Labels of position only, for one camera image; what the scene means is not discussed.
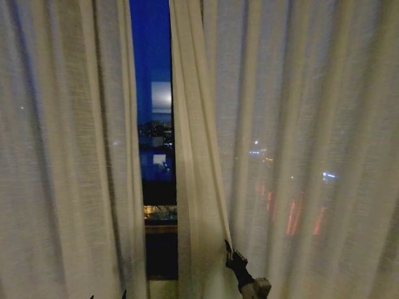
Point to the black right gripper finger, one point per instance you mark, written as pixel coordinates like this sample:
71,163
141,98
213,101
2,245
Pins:
240,254
227,249

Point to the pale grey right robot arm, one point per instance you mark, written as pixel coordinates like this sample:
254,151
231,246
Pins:
260,288

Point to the brown wooden window sill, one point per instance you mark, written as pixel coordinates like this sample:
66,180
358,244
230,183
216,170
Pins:
160,229

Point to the white sheer left-hung curtain panel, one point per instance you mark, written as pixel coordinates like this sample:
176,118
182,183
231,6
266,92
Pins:
62,140

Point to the window glass pane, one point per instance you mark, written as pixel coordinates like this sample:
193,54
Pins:
152,62

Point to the dark window frame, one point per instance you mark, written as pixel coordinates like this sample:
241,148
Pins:
159,193

